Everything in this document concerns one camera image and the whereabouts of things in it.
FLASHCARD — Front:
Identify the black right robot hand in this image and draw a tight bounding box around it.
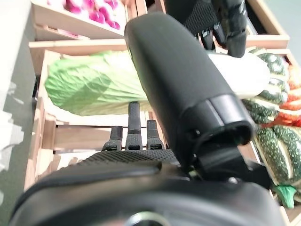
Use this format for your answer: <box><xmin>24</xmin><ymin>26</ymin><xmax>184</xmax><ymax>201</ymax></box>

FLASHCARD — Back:
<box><xmin>8</xmin><ymin>11</ymin><xmax>286</xmax><ymax>226</ymax></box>

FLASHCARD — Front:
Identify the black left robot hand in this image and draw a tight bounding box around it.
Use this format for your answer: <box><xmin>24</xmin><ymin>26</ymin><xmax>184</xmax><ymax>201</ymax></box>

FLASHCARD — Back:
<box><xmin>163</xmin><ymin>0</ymin><xmax>247</xmax><ymax>58</ymax></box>

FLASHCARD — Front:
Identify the napa cabbage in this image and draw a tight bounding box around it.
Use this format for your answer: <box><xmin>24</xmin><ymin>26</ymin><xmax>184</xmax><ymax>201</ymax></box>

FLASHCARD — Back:
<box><xmin>44</xmin><ymin>50</ymin><xmax>271</xmax><ymax>117</ymax></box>

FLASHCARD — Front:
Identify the wooden display shelf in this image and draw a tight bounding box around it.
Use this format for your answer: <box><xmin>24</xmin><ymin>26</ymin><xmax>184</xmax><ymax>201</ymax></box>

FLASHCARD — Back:
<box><xmin>28</xmin><ymin>0</ymin><xmax>290</xmax><ymax>56</ymax></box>

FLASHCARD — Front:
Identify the large green striped pumpkin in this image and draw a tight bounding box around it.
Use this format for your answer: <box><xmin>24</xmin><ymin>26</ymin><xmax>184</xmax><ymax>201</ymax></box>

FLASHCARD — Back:
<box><xmin>242</xmin><ymin>48</ymin><xmax>291</xmax><ymax>123</ymax></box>

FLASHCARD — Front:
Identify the purple white turnip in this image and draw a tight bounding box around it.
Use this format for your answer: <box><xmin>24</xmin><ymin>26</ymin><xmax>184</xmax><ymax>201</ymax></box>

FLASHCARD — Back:
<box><xmin>107</xmin><ymin>20</ymin><xmax>122</xmax><ymax>31</ymax></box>
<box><xmin>64</xmin><ymin>0</ymin><xmax>83</xmax><ymax>14</ymax></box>
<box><xmin>88</xmin><ymin>10</ymin><xmax>108</xmax><ymax>24</ymax></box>

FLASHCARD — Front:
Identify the orange striped pumpkin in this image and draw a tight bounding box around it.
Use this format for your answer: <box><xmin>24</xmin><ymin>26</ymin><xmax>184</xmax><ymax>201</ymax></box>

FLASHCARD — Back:
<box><xmin>279</xmin><ymin>65</ymin><xmax>301</xmax><ymax>127</ymax></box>

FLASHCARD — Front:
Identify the small green striped pumpkin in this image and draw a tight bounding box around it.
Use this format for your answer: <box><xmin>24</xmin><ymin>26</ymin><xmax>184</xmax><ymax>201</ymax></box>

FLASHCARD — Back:
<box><xmin>253</xmin><ymin>126</ymin><xmax>301</xmax><ymax>209</ymax></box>

